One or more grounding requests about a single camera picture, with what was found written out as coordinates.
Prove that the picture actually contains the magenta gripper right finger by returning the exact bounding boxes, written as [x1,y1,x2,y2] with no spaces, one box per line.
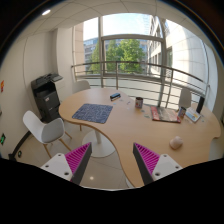
[133,143,182,185]

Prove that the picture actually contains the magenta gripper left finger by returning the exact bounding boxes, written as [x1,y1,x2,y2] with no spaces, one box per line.
[42,143,92,185]

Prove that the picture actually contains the blue patterned mouse pad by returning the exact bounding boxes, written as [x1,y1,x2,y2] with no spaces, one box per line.
[72,104,113,124]

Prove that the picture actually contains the white chair with wooden legs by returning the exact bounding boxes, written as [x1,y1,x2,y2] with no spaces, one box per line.
[23,111,71,157]

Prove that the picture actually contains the red magazine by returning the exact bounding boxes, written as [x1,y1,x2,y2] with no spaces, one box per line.
[150,106,181,123]

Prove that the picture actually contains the small colourful box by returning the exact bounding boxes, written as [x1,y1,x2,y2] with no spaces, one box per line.
[177,106,186,118]

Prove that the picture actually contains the light blue booklet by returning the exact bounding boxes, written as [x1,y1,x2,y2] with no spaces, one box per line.
[185,107,201,123]

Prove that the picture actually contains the dark printed mug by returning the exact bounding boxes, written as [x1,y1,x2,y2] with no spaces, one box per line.
[135,97,143,109]

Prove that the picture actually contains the white chair at right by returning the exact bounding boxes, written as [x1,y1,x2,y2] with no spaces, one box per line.
[179,88,192,108]

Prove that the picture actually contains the black speaker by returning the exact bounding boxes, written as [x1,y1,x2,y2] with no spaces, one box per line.
[196,96,205,114]

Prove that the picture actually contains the black stapler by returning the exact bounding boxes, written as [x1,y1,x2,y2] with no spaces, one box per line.
[110,93,121,101]

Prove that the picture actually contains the white chair behind table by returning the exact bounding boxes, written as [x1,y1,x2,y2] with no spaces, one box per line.
[73,80,90,93]

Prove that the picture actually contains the black office printer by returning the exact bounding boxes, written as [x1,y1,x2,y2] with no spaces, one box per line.
[31,74,60,123]

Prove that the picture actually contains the metal window railing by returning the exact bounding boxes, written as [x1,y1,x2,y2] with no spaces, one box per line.
[71,61,209,109]

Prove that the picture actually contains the white table pedestal base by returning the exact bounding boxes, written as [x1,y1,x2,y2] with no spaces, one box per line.
[82,130,115,158]

